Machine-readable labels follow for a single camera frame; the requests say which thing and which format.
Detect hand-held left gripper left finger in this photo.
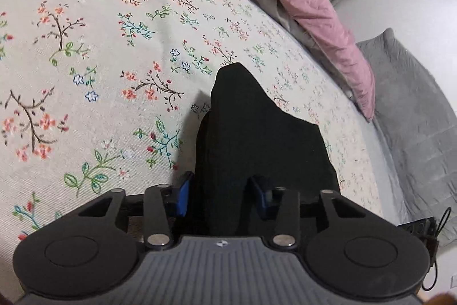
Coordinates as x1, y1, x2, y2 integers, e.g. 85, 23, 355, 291
77, 171, 195, 249

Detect floral bed sheet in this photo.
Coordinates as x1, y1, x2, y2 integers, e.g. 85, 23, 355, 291
0, 0, 384, 256

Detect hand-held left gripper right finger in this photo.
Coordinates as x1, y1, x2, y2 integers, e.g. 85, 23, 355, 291
248, 176, 358, 250

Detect black cable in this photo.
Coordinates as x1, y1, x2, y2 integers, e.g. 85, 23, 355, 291
420, 207, 452, 291

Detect black power strip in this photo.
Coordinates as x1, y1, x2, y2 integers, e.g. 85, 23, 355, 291
397, 217, 440, 256

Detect black pants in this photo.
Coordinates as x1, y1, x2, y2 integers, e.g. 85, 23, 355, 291
193, 63, 340, 238

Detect grey blanket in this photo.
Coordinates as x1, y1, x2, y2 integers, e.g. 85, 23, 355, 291
356, 28, 457, 246

